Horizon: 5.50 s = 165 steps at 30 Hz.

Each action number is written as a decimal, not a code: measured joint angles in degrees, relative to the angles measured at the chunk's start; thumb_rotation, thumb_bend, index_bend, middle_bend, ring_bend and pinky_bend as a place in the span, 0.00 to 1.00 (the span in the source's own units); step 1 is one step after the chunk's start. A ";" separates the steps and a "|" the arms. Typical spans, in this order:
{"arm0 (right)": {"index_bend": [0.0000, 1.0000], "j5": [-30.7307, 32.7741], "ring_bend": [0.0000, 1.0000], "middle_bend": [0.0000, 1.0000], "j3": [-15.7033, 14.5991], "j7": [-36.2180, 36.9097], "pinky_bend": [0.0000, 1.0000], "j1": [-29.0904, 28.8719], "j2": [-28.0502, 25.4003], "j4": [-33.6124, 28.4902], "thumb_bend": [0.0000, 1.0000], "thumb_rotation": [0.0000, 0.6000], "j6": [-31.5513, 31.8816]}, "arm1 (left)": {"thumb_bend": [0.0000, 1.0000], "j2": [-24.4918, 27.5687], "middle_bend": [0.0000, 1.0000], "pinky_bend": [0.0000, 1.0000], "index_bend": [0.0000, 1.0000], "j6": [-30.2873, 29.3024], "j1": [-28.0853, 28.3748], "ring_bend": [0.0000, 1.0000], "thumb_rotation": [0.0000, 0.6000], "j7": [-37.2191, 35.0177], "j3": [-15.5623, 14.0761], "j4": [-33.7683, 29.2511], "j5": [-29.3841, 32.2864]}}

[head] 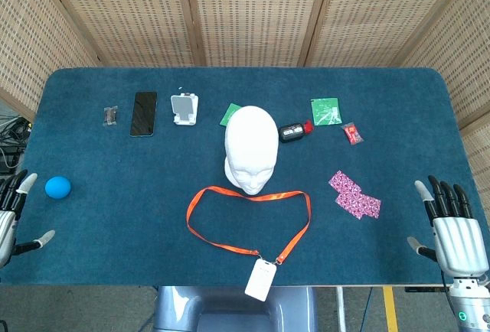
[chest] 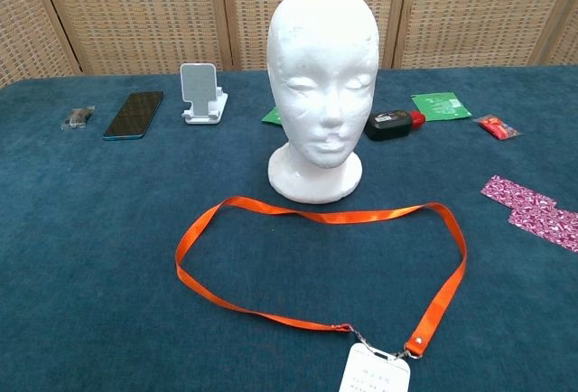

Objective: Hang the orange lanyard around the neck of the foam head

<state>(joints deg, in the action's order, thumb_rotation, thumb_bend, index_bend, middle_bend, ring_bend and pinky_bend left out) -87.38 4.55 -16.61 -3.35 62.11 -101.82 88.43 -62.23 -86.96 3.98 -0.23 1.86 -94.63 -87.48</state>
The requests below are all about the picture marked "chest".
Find orange lanyard strap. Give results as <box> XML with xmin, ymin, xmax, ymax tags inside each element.
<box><xmin>174</xmin><ymin>196</ymin><xmax>468</xmax><ymax>360</ymax></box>

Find white ID badge card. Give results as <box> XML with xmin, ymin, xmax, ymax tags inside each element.
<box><xmin>338</xmin><ymin>341</ymin><xmax>412</xmax><ymax>392</ymax></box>

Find small green packet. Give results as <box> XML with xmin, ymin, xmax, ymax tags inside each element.
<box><xmin>260</xmin><ymin>105</ymin><xmax>282</xmax><ymax>126</ymax></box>

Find black red device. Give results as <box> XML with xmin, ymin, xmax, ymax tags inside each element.
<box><xmin>364</xmin><ymin>109</ymin><xmax>427</xmax><ymax>142</ymax></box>

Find white phone stand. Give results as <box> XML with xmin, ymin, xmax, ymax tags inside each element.
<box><xmin>179</xmin><ymin>62</ymin><xmax>229</xmax><ymax>126</ymax></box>

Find white foam mannequin head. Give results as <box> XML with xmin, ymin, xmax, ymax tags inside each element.
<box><xmin>266</xmin><ymin>0</ymin><xmax>381</xmax><ymax>206</ymax></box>

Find green sachet with white print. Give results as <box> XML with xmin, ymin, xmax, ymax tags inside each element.
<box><xmin>409</xmin><ymin>91</ymin><xmax>473</xmax><ymax>123</ymax></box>

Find black smartphone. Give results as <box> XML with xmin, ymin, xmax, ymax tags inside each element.
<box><xmin>102</xmin><ymin>90</ymin><xmax>165</xmax><ymax>142</ymax></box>

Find blue carpet table cover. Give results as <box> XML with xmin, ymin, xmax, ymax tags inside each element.
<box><xmin>0</xmin><ymin>64</ymin><xmax>578</xmax><ymax>392</ymax></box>

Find red snack packet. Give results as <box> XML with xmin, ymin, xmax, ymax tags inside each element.
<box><xmin>473</xmin><ymin>114</ymin><xmax>521</xmax><ymax>142</ymax></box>

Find small clear packet dark contents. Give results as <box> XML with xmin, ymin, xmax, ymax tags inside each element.
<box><xmin>60</xmin><ymin>105</ymin><xmax>97</xmax><ymax>132</ymax></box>

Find woven folding screen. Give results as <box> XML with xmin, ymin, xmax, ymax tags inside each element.
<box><xmin>0</xmin><ymin>0</ymin><xmax>578</xmax><ymax>90</ymax></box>

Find magenta patterned packet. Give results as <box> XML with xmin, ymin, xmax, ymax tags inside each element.
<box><xmin>508</xmin><ymin>205</ymin><xmax>578</xmax><ymax>254</ymax></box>
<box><xmin>480</xmin><ymin>174</ymin><xmax>557</xmax><ymax>210</ymax></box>

